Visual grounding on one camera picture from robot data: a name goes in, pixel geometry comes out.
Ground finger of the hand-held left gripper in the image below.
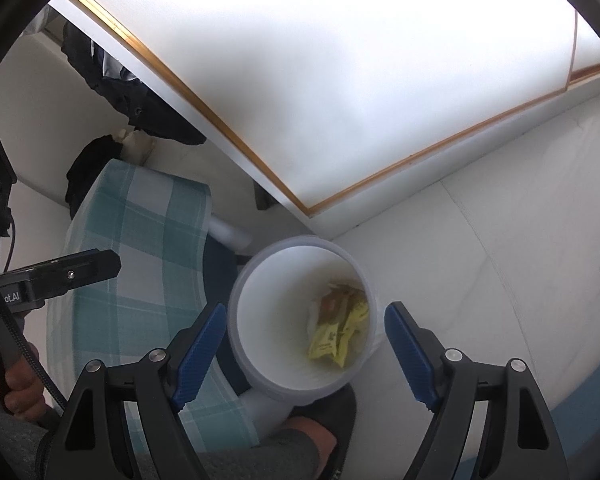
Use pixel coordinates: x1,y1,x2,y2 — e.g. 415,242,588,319
29,248,122,306

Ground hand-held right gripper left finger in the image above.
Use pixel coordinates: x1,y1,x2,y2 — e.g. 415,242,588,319
55,302,228,480

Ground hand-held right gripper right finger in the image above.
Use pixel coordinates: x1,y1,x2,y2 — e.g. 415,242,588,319
384,301,571,480

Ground yellow snack wrapper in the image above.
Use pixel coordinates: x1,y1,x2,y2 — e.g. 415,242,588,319
307,324,350,362
336,300,372,369

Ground white round waste bin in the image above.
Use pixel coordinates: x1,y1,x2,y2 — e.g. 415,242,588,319
227,235,381,435

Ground brown snack wrapper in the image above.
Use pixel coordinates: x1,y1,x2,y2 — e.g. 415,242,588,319
320,281,364,329

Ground person's left forearm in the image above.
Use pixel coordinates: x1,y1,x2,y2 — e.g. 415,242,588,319
0,404,62,480

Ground person's left hand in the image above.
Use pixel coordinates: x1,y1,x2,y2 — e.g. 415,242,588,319
0,344,49,422

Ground black slipper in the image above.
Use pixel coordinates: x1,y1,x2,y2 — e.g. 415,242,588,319
289,384,359,480

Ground black cloth bundle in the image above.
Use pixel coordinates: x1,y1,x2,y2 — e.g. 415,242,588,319
65,135,127,219

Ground cream soft object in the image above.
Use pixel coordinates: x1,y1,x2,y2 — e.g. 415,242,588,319
112,129,157,167

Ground small dark object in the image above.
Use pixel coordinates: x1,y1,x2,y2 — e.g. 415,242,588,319
254,184,277,212

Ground blue floor mat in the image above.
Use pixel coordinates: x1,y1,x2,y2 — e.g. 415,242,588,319
549,374,600,462

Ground dark hanging clothes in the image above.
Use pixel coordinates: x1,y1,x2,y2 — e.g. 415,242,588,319
60,22,207,147

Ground white cabinet with gold trim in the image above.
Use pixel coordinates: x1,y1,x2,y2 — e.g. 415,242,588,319
47,0,600,219

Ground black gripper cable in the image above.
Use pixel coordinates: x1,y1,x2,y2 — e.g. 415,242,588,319
0,264,69,412

